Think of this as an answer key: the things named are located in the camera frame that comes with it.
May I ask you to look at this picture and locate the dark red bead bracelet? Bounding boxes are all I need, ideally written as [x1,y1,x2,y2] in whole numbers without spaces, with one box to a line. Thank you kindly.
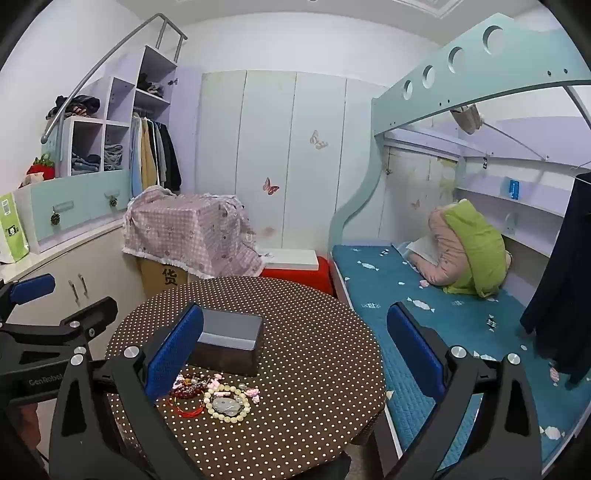
[168,375,209,401]

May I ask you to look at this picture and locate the cream bead bracelet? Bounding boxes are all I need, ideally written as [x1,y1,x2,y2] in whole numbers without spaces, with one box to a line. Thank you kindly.
[202,383,253,423]

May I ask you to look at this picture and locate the red cord knot charm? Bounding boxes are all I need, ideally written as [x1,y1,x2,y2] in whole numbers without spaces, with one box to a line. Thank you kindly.
[168,396,205,419]

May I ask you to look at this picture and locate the teal drawer unit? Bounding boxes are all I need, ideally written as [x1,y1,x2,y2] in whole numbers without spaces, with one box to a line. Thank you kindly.
[14,170,130,254]

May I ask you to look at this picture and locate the brown cardboard box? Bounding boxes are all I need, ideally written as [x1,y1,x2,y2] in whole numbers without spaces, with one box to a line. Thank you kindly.
[137,258,199,298]

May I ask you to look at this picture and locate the red item on drawers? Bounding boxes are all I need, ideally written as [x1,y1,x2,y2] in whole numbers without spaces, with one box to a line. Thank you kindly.
[27,153,55,180]

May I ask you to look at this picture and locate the dark hanging garment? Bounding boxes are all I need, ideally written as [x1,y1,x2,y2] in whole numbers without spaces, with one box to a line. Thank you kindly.
[520,173,590,385]

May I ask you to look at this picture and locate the grey metal tin box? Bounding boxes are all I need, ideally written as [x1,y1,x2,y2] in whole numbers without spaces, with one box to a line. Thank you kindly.
[187,309,263,377]

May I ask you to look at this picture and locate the pink checkered cloth cover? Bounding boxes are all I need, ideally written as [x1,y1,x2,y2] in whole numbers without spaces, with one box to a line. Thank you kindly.
[122,186,263,279]

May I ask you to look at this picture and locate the metal stair handrail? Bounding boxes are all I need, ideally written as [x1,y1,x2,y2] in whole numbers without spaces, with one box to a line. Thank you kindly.
[40,12,189,144]

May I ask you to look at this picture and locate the brown polka dot tablecloth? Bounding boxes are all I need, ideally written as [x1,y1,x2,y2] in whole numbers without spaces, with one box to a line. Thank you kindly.
[106,277,386,479]

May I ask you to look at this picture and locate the hanging clothes row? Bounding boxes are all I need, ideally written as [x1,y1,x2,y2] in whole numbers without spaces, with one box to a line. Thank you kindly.
[129,111,182,198]

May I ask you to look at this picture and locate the pink and green quilt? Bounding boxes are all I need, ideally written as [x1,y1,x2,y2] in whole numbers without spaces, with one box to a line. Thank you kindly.
[408,199,512,298]

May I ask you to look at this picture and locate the white pillow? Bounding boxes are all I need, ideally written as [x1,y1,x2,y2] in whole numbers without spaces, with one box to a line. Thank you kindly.
[407,235,439,266]

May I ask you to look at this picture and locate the white flat box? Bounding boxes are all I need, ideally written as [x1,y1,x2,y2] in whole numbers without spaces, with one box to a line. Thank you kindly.
[259,248,320,271]

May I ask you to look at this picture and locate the red storage box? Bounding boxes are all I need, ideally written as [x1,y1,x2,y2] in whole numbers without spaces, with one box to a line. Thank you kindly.
[260,256,335,296]

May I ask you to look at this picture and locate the lilac cube shelf unit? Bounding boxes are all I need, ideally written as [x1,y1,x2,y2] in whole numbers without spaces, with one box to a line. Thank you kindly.
[43,45,177,177]

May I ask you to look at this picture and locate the small blue box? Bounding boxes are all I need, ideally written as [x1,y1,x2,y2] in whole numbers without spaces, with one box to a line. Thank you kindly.
[507,179,520,200]

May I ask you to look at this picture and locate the white panel wardrobe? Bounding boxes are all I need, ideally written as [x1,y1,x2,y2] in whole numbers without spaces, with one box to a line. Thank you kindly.
[174,70,385,255]

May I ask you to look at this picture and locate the hanging grey bag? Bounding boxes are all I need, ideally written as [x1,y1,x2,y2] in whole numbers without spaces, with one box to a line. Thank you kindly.
[450,104,484,135]

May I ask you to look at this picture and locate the cream cabinet with handles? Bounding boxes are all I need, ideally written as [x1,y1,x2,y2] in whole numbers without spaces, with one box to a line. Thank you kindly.
[1,220,145,358]

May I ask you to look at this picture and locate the lilac wall shelves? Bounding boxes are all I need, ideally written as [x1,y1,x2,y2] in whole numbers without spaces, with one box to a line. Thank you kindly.
[385,116,590,256]

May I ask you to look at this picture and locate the teal bunk bed frame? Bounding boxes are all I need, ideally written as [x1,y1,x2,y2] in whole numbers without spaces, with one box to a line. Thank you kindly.
[329,1,590,479]

